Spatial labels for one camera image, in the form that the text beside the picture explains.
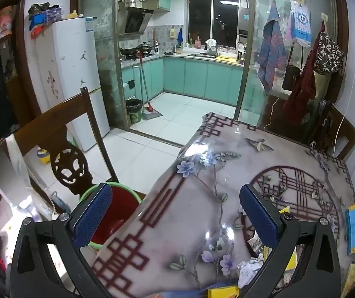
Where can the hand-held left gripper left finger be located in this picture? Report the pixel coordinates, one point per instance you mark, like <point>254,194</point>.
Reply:
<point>93,215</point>

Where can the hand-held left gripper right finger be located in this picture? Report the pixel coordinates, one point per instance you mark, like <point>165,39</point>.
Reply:
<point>258,220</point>

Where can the red bucket with green rim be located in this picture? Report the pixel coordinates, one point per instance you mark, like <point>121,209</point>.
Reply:
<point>124,211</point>

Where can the white printed paper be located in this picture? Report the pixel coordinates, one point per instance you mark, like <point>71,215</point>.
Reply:
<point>249,268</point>

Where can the printed snack wrapper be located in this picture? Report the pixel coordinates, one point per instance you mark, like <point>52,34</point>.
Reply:
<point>255,242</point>

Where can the floral lattice tablecloth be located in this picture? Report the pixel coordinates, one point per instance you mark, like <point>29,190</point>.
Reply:
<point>196,208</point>

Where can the yellow toy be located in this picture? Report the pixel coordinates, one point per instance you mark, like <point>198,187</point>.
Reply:
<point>44,156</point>

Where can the yellow packet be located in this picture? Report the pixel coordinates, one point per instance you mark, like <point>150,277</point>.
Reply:
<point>224,292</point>

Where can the dark carved wooden chair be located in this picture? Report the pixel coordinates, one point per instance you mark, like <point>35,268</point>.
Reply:
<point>41,130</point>

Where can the dark kitchen waste bin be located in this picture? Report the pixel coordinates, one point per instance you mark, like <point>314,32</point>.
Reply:
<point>134,110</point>

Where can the plain wooden chair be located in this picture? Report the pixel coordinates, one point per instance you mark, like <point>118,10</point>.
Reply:
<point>348,136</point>

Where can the dark red hanging garment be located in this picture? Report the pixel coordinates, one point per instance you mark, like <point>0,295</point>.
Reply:
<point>301,93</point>

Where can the black handbag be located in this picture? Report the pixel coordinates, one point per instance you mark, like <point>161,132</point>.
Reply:
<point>290,77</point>

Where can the white refrigerator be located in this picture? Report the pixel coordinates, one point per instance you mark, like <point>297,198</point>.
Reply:
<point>72,68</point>

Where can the teal kitchen base cabinets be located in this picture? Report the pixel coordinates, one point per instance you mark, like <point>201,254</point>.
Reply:
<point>196,77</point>

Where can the yellow cutting board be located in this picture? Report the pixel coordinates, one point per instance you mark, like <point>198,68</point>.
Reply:
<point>225,59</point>

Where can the black wok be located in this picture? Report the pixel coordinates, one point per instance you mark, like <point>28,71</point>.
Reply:
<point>127,52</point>

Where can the plaid hanging apron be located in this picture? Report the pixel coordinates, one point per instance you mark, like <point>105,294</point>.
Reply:
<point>270,52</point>

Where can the black cooking pot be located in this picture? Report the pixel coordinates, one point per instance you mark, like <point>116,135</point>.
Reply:
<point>145,47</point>

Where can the white bottle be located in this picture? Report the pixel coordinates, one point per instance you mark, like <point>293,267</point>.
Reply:
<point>156,49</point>

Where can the letter print fabric bag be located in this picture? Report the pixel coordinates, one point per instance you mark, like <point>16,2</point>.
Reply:
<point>328,52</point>

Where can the black range hood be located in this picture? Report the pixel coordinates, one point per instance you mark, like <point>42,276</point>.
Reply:
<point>135,21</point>

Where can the blue hanging cloth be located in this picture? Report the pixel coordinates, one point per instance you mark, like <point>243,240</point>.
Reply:
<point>180,35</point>

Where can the cartoon face hanging bag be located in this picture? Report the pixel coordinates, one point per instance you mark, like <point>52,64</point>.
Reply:
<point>300,24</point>

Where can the kitchen window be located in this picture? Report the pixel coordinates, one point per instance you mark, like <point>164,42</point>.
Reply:
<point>213,18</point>

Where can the red hanging decoration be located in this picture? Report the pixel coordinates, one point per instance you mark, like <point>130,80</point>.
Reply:
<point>3,21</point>

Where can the steel wall appliance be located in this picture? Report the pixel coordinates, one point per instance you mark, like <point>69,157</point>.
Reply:
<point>243,20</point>

